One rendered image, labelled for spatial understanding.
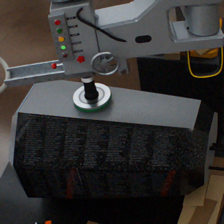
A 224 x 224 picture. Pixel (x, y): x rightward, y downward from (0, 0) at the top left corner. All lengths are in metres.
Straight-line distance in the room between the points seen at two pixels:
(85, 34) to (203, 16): 0.60
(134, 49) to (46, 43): 2.52
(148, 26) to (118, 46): 0.19
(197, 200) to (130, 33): 1.13
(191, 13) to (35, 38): 2.86
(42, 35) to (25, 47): 0.23
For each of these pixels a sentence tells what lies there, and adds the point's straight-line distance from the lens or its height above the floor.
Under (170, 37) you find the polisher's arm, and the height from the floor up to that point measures 1.24.
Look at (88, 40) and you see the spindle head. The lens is 2.38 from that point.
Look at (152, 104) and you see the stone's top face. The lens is 2.69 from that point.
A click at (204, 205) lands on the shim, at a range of 2.90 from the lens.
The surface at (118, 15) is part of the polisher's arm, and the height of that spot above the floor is 1.37.
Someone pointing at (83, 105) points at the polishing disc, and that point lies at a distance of 2.68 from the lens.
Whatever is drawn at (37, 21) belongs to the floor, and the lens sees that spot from 5.34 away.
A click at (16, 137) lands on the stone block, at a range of 2.87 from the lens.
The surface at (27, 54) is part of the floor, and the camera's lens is 4.81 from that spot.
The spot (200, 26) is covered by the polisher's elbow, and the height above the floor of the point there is 1.29.
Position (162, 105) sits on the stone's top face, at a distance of 2.69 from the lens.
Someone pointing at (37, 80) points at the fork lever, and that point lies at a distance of 2.60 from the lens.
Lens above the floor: 2.60
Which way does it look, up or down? 42 degrees down
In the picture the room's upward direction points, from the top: 11 degrees counter-clockwise
